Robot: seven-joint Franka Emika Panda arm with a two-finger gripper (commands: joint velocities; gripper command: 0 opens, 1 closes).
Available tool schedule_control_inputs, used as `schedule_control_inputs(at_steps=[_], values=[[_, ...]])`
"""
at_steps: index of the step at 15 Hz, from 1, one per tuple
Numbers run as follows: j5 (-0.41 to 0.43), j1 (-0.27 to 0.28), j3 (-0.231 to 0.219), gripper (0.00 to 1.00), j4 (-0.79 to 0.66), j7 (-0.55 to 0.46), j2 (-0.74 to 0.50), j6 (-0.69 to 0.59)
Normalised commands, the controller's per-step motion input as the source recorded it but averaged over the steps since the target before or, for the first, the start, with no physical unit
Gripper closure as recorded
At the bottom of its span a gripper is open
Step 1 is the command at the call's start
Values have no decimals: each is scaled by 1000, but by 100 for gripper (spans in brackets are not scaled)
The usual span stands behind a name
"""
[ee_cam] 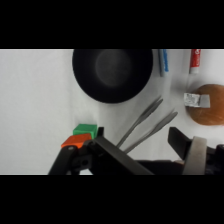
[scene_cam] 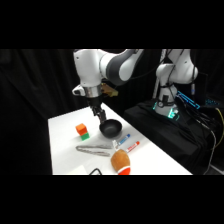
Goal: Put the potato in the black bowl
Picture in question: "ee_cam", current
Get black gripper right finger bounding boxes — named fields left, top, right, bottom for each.
left=167, top=126, right=224, bottom=175

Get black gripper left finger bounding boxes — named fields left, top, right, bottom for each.
left=48, top=126, right=154, bottom=175

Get black bowl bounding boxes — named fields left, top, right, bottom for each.
left=72, top=49, right=154, bottom=104

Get orange block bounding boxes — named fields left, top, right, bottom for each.
left=60, top=132, right=93, bottom=150

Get green block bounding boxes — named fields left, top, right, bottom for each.
left=72, top=123, right=98, bottom=138

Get grey metal tongs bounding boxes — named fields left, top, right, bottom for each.
left=115, top=95, right=179, bottom=154

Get blue marker pen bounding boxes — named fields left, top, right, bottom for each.
left=157, top=49, right=170, bottom=78

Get red marker pen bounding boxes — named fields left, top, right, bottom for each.
left=188, top=49, right=202, bottom=75

